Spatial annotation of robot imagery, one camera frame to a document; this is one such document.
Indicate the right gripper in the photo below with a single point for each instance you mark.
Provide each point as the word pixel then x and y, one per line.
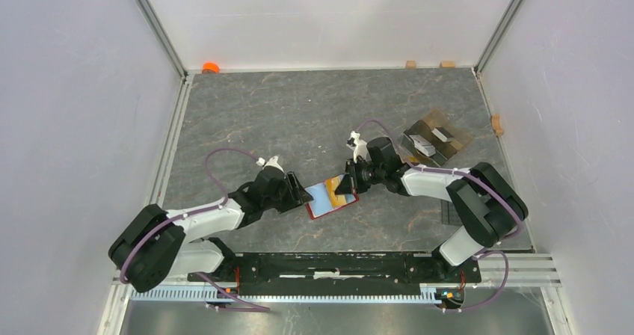
pixel 351 168

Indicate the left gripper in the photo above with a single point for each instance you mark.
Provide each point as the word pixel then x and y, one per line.
pixel 299 191

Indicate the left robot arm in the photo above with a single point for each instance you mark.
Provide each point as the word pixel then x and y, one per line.
pixel 159 244

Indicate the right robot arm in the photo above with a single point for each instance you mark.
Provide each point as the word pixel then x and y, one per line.
pixel 490 210

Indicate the white card stack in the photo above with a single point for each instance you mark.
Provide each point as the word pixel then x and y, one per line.
pixel 423 146

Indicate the tiered acrylic card stand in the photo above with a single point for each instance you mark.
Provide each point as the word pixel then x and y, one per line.
pixel 433 140

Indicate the black top card stack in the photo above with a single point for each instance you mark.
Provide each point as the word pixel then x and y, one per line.
pixel 443 134

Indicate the grey studded baseplate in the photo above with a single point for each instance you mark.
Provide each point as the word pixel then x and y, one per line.
pixel 449 215

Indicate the orange round cap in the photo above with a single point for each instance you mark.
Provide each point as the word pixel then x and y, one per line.
pixel 210 67

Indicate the curved wooden piece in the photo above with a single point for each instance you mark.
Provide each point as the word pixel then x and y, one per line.
pixel 496 124

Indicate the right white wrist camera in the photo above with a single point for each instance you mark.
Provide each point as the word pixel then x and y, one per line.
pixel 358 146

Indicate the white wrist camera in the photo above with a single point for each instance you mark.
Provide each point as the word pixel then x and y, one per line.
pixel 358 146
pixel 270 165

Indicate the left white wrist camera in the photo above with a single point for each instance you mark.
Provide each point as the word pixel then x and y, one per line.
pixel 270 165

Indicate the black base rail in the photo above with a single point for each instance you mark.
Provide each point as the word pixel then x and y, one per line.
pixel 340 273

